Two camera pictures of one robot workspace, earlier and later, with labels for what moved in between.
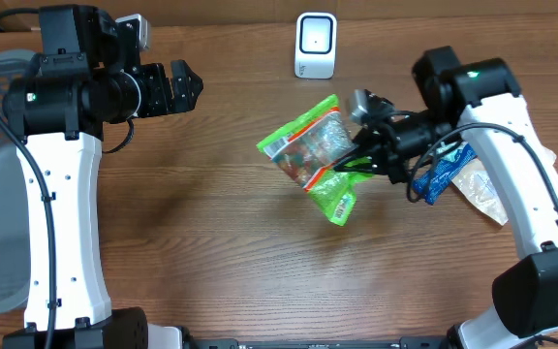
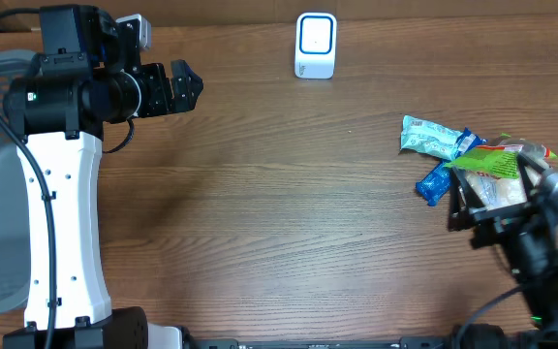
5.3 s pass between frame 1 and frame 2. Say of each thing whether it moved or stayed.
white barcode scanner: stayed
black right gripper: moved
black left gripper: stayed
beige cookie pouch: stayed
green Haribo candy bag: moved
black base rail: stayed
